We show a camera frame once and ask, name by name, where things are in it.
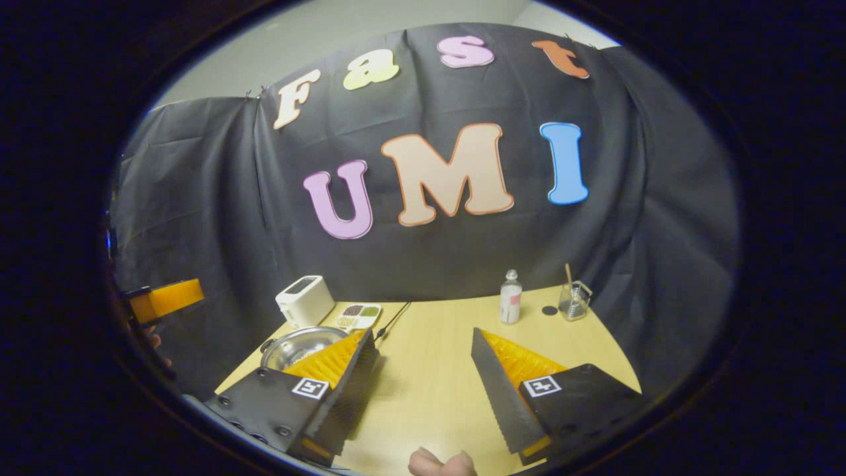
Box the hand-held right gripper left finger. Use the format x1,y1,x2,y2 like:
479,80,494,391
205,329,381,467

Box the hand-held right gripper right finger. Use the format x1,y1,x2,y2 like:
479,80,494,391
471,327,645,465

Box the steel pot with black handles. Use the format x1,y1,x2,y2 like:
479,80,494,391
260,326,350,372

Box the white divided dish of beans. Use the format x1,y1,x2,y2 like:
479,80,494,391
336,303,383,331

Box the clear bottle with pink label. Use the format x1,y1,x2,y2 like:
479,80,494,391
500,269,523,325

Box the white toaster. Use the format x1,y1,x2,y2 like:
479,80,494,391
276,275,336,329

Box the black backdrop cloth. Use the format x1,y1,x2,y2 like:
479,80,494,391
109,23,740,397

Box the clear utensil holder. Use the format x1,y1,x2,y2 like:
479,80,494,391
558,280,594,322

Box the black power cable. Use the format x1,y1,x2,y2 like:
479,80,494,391
373,302,412,341

